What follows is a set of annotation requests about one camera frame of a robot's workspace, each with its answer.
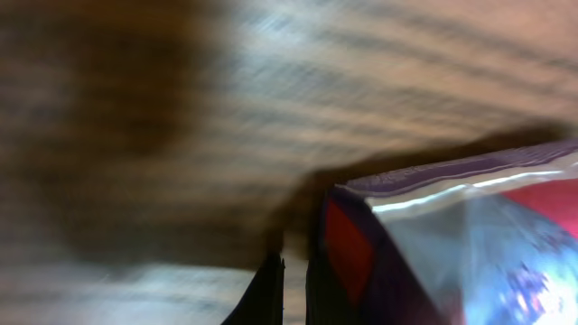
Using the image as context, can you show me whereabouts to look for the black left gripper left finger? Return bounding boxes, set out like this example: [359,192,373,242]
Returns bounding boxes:
[222,253,285,325]

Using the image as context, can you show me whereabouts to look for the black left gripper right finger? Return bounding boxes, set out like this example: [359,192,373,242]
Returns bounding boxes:
[306,255,357,325]

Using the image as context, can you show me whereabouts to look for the red purple snack packet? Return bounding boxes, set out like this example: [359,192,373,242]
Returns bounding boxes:
[318,139,577,324]

